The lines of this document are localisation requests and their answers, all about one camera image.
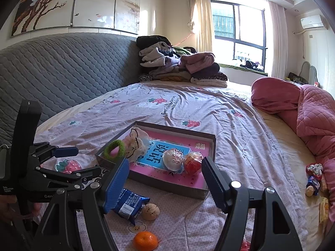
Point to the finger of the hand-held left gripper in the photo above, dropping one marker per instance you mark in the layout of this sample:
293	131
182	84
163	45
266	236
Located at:
65	151
76	174

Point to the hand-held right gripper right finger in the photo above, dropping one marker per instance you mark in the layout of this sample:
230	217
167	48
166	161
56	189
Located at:
212	183

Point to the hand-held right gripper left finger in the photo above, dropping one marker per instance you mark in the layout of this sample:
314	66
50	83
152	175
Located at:
115	185

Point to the blue snack packet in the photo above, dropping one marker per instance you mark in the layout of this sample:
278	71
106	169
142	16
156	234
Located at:
128	204

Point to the brown cardboard box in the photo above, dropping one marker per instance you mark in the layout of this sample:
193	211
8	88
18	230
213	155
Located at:
170	187

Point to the walnut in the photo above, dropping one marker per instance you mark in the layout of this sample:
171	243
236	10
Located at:
150	211

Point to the white plastic bag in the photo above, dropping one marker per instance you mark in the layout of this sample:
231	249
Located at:
138	146

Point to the white red snack packet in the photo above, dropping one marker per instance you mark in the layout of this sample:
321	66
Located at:
172	159

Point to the orange tangerine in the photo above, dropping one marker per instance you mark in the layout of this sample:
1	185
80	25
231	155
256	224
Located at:
145	241

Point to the person's left hand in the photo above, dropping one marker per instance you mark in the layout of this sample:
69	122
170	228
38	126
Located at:
7	206

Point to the grey quilted headboard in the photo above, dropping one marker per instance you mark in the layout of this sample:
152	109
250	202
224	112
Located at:
65	68

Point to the strawberry print bedsheet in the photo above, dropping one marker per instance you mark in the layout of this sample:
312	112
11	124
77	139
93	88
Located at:
196	104

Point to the beige bed sheet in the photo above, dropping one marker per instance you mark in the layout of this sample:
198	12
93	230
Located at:
288	146

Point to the small blue figure packet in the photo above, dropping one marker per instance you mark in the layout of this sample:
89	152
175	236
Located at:
312	184

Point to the red white wrapped candy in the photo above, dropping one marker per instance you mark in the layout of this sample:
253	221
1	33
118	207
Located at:
314	168

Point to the yellow snack packet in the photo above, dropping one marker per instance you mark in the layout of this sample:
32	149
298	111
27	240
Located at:
324	209

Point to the green windowsill mat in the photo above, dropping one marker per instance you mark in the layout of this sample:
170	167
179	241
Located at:
230	66

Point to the pink quilt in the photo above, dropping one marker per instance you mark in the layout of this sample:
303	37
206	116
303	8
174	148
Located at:
301	104

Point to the pile of folded clothes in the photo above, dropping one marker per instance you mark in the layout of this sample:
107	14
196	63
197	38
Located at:
183	68

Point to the dark clothes on windowsill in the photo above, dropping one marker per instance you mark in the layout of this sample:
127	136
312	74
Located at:
251	65

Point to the dark bag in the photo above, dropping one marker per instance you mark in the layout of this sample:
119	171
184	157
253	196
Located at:
295	78

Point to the arched vanity mirror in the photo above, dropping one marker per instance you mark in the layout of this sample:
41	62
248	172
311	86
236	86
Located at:
311	70

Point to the white curtain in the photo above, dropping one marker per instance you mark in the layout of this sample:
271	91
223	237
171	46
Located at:
277	44

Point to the beige curtain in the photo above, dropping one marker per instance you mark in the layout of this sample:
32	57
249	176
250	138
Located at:
202	18

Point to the window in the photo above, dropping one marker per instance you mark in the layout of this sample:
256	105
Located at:
248	21

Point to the white air conditioner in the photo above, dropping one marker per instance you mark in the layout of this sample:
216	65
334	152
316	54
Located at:
312	22

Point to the blossom wall painting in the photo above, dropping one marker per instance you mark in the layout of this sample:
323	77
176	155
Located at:
78	2

